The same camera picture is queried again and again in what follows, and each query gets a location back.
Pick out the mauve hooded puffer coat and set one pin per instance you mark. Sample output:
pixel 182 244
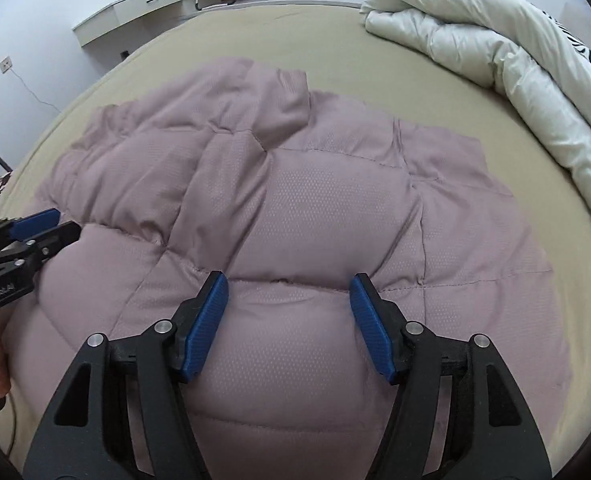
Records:
pixel 300 210

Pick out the white rolled duvet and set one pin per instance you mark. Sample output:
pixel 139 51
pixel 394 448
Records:
pixel 500 60

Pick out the single wall socket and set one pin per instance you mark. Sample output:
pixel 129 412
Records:
pixel 5 64

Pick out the zebra print pillow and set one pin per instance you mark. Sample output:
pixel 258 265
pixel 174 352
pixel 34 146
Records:
pixel 590 55

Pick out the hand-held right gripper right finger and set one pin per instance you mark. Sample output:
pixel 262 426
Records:
pixel 373 330

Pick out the white wall-mounted desk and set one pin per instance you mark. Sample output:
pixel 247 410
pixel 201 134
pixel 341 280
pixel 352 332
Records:
pixel 135 7

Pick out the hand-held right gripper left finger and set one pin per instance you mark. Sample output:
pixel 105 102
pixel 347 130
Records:
pixel 205 330

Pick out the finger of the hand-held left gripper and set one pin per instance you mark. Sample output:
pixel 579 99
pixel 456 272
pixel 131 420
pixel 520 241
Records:
pixel 57 237
pixel 37 222

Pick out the bed with olive sheet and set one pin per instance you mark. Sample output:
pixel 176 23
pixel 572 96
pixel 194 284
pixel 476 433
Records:
pixel 325 50

